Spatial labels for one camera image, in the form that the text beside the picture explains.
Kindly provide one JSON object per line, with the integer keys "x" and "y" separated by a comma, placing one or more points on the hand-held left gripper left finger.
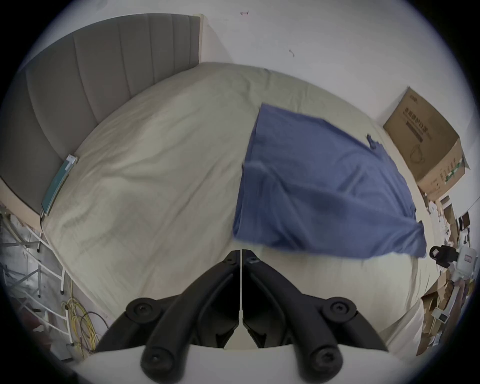
{"x": 176, "y": 318}

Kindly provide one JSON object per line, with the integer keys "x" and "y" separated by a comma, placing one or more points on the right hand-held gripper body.
{"x": 465, "y": 260}

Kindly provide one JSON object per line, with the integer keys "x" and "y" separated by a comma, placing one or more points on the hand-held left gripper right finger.
{"x": 303, "y": 318}

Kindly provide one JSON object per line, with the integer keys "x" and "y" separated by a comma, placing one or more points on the dark blue shirt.
{"x": 318, "y": 187}

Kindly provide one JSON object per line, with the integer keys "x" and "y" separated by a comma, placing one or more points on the brown cardboard carton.
{"x": 423, "y": 138}

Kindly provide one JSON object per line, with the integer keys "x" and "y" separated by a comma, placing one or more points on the bed with beige sheet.
{"x": 150, "y": 187}

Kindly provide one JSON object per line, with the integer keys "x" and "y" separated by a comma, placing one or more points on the white metal rack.
{"x": 35, "y": 258}

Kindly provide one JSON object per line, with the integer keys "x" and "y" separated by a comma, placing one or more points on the teal flat box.
{"x": 56, "y": 185}

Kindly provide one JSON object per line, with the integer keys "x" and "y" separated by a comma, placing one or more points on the grey padded headboard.
{"x": 75, "y": 93}

